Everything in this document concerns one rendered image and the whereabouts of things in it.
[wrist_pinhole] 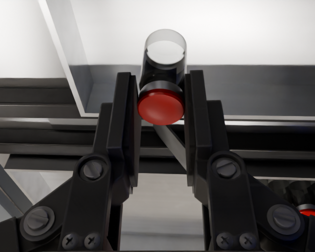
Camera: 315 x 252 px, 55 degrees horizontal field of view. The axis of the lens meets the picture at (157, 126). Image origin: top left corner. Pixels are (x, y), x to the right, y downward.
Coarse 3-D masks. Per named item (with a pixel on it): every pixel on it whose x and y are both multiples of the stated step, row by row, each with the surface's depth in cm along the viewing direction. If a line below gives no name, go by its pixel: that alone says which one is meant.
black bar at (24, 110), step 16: (0, 96) 25; (16, 96) 25; (32, 96) 25; (48, 96) 25; (64, 96) 25; (0, 112) 26; (16, 112) 25; (32, 112) 25; (48, 112) 25; (64, 112) 25
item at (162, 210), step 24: (24, 168) 30; (48, 168) 30; (72, 168) 30; (144, 168) 29; (168, 168) 29; (264, 168) 28; (288, 168) 28; (312, 168) 28; (24, 192) 34; (48, 192) 39; (144, 192) 39; (168, 192) 38; (144, 216) 45; (168, 216) 44; (192, 216) 44; (120, 240) 50; (144, 240) 50; (168, 240) 50; (192, 240) 50
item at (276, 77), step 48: (48, 0) 16; (96, 0) 19; (144, 0) 19; (192, 0) 19; (240, 0) 19; (288, 0) 18; (96, 48) 22; (192, 48) 22; (240, 48) 21; (288, 48) 21; (96, 96) 24; (240, 96) 23; (288, 96) 23
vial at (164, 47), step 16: (160, 32) 15; (176, 32) 15; (144, 48) 15; (160, 48) 14; (176, 48) 14; (144, 64) 14; (160, 64) 13; (176, 64) 13; (144, 80) 13; (160, 80) 13; (176, 80) 13
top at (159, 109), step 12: (144, 96) 12; (156, 96) 12; (168, 96) 12; (180, 96) 12; (144, 108) 13; (156, 108) 13; (168, 108) 13; (180, 108) 13; (156, 120) 13; (168, 120) 13
